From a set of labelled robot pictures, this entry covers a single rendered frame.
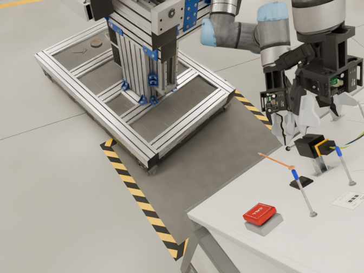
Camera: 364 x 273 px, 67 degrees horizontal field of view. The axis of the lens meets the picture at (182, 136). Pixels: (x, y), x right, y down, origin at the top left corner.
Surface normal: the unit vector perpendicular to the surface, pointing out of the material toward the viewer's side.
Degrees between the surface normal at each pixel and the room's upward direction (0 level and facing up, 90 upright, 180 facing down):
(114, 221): 0
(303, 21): 94
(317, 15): 78
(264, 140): 0
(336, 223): 54
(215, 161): 0
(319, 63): 102
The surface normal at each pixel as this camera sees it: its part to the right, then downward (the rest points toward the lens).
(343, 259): -0.45, -0.88
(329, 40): -0.88, 0.47
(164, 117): 0.05, -0.55
